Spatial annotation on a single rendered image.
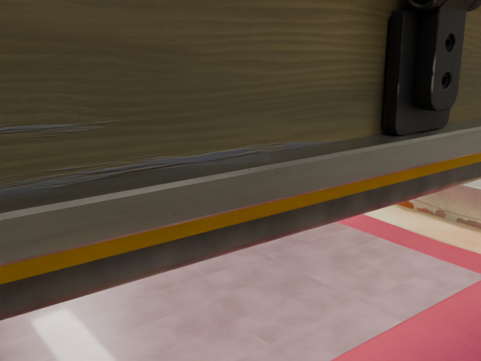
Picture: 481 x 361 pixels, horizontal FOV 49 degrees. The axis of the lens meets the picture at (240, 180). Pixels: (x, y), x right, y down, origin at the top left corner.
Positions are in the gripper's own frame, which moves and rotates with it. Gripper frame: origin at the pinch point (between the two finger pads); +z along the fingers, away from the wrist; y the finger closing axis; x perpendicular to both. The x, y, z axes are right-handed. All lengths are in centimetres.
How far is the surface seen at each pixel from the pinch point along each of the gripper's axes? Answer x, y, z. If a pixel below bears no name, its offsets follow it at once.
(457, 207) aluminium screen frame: 25.6, -10.4, 13.4
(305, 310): 4.3, -7.4, 14.7
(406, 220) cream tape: 22.3, -13.2, 14.7
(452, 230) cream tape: 23.3, -9.3, 14.7
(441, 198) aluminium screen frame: 25.6, -11.9, 13.0
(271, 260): 7.4, -14.2, 14.7
